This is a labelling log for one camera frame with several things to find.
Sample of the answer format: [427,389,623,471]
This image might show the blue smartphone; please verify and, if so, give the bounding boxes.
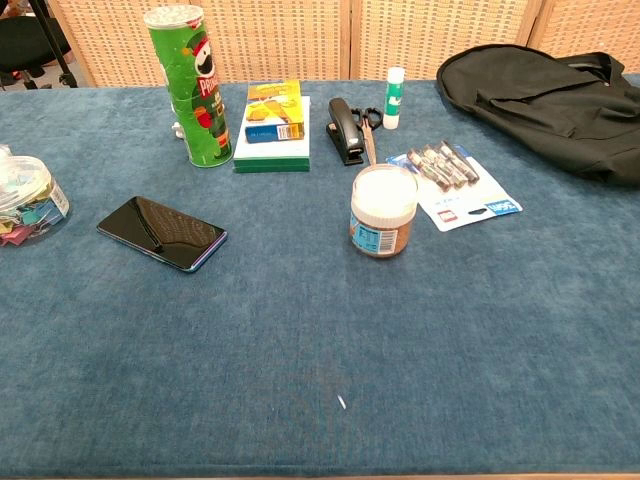
[96,195,229,274]

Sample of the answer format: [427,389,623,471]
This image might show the yellow snack box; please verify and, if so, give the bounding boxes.
[244,79,306,145]

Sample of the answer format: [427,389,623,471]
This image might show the cup of coloured clips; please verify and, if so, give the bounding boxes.
[0,144,71,247]

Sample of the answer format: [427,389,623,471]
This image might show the white lidded brown jar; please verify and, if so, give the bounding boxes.
[348,163,419,259]

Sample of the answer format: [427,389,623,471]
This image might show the blue velvet tablecloth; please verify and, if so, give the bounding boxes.
[0,74,640,477]

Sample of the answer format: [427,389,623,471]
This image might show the black stapler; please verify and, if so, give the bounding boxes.
[325,97,366,167]

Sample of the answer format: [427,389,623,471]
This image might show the green white glue stick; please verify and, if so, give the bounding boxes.
[383,66,405,131]

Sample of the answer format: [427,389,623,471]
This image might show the green Pringles can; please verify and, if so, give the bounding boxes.
[143,5,234,169]

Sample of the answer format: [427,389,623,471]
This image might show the wicker folding screen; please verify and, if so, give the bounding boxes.
[47,0,640,87]

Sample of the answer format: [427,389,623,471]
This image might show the black backpack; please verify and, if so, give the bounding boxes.
[435,43,640,187]

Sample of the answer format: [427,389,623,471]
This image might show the black tripod stand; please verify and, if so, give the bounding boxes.
[27,0,80,89]

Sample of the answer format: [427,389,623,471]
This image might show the black office chair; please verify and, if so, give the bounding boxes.
[0,0,71,77]

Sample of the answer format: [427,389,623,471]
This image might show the black handled scissors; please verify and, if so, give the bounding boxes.
[351,106,385,166]

